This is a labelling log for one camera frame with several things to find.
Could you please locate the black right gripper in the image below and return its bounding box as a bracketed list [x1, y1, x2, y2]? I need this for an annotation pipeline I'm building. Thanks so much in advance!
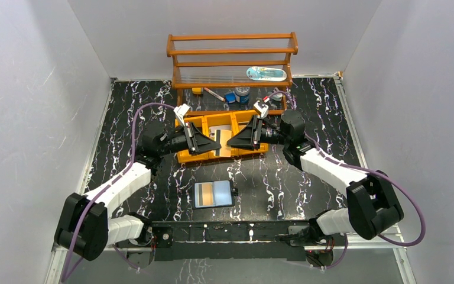
[227, 114, 290, 151]

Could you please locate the gold vip card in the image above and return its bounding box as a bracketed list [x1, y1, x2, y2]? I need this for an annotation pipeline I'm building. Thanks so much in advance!
[194, 182, 214, 208]
[238, 122, 248, 131]

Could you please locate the black leather card holder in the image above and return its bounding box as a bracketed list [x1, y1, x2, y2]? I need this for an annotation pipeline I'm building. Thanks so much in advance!
[192, 180, 239, 209]

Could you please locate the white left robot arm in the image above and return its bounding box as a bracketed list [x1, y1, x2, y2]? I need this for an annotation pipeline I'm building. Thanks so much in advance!
[54, 104, 221, 261]

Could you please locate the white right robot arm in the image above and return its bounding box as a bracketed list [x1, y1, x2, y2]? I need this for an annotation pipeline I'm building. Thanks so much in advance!
[227, 101, 404, 245]

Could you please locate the silver cards stack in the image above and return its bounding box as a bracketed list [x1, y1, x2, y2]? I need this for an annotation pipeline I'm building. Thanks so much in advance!
[209, 124, 232, 135]

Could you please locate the right yellow plastic bin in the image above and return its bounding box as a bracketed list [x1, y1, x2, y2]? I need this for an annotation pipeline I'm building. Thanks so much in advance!
[231, 110, 269, 156]

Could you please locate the yellow plastic bin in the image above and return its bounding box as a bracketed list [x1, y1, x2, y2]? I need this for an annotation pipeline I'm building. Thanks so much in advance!
[205, 113, 234, 159]
[231, 110, 269, 156]
[177, 116, 209, 163]

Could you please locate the left yellow plastic bin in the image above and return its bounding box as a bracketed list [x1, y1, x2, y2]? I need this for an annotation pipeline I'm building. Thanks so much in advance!
[177, 116, 209, 163]

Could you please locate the middle yellow plastic bin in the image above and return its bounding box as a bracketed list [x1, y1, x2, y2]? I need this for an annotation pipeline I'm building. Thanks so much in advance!
[205, 113, 234, 159]

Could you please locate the round tape tin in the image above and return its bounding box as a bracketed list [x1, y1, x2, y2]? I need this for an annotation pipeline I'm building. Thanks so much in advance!
[234, 87, 250, 104]

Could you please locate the grey stapler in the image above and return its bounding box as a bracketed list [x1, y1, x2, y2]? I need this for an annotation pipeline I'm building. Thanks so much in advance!
[269, 88, 283, 101]

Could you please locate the red white marker pen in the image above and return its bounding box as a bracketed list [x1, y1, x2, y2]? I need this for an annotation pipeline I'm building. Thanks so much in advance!
[203, 87, 226, 102]

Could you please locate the blue blister pack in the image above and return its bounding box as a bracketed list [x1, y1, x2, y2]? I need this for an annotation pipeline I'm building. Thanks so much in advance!
[246, 66, 287, 82]

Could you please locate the orange wooden shelf rack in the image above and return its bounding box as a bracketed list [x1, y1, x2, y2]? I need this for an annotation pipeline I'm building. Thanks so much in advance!
[166, 32, 299, 105]

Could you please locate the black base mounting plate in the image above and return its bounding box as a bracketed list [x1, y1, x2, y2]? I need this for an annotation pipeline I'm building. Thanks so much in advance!
[115, 220, 335, 263]

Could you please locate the aluminium frame rail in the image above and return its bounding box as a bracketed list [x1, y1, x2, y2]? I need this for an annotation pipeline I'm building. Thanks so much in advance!
[43, 224, 418, 284]

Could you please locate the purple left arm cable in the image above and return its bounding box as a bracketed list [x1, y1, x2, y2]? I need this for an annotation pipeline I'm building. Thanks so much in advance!
[60, 102, 177, 284]

